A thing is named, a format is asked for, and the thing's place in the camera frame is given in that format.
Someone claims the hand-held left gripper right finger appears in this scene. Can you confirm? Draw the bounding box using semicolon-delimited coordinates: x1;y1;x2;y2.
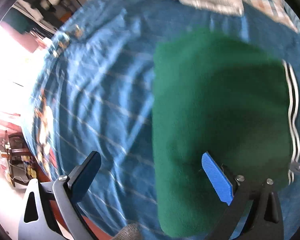
202;152;285;240

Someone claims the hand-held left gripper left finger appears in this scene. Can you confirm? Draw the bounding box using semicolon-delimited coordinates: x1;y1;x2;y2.
18;151;102;240

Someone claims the green and beige striped jacket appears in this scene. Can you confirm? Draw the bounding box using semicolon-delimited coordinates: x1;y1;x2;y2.
151;27;300;238

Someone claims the grey knitted fabric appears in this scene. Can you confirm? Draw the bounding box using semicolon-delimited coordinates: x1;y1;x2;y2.
112;224;142;240

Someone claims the wooden shelf unit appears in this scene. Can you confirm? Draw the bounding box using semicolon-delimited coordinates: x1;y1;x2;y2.
0;132;40;188

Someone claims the blue striped bed sheet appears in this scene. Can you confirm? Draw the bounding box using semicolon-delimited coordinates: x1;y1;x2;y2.
21;0;300;240

